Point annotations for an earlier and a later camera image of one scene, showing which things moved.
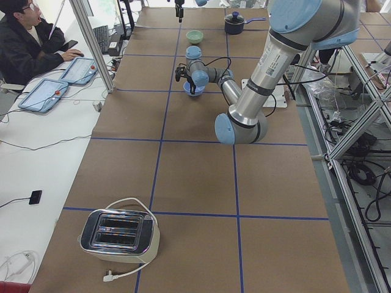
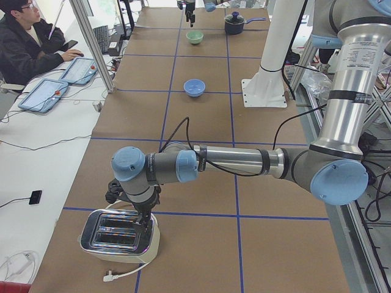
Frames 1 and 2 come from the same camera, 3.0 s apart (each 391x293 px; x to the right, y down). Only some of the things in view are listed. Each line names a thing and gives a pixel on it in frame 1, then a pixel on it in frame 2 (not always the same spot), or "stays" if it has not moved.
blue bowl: [198, 90] stays
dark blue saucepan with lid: [234, 22] stays
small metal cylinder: [98, 106] stays
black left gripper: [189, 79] to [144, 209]
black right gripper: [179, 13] to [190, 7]
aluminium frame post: [82, 18] stays
